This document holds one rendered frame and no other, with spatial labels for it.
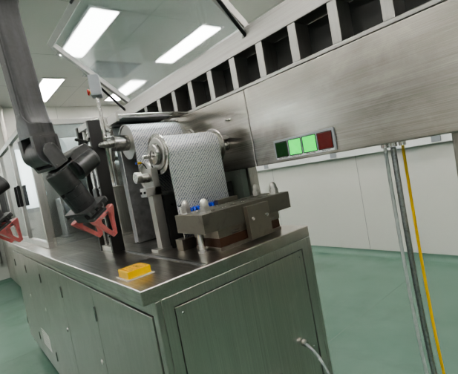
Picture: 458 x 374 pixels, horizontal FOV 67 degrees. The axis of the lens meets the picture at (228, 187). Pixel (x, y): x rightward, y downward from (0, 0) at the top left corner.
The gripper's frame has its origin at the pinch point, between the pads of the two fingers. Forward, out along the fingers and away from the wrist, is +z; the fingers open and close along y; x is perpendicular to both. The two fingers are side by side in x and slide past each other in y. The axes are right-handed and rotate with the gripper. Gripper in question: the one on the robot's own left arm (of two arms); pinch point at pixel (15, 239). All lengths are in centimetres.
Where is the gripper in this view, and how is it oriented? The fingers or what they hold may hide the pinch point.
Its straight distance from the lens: 137.7
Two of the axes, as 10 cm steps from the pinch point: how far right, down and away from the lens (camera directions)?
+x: -3.9, 6.1, -6.9
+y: -8.2, 1.2, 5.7
